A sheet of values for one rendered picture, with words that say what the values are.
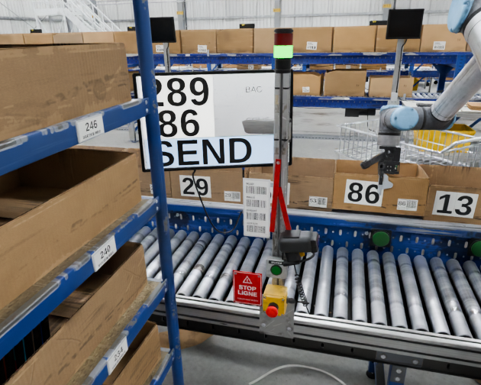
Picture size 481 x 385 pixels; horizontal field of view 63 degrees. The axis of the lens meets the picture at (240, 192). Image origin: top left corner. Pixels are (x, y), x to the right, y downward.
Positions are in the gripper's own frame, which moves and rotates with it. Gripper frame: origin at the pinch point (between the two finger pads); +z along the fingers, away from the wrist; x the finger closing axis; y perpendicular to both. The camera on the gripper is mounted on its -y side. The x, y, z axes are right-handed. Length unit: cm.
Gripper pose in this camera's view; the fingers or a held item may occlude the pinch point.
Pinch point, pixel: (378, 192)
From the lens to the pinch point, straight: 183.6
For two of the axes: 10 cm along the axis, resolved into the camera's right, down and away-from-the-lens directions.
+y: 9.7, 0.8, -2.4
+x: 2.5, -1.5, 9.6
